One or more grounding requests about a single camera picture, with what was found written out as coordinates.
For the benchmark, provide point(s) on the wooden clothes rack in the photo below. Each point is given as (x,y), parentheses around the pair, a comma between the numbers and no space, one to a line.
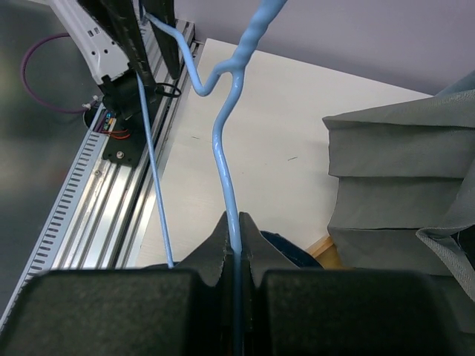
(325,252)

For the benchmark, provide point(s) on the dark blue denim skirt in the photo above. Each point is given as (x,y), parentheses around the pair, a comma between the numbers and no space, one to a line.
(292,252)

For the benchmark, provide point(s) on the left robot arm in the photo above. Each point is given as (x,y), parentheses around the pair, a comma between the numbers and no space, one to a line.
(94,44)

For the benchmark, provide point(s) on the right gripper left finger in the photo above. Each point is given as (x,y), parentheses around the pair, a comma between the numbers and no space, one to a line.
(184,310)

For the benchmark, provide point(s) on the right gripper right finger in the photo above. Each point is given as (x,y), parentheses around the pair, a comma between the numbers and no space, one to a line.
(315,311)

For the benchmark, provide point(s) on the blue wire hanger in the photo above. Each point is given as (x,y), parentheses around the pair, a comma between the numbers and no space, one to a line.
(236,66)

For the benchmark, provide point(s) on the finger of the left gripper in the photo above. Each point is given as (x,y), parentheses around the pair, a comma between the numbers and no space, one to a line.
(163,10)
(118,19)

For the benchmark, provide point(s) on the grey pleated skirt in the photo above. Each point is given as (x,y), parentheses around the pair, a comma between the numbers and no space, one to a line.
(405,195)

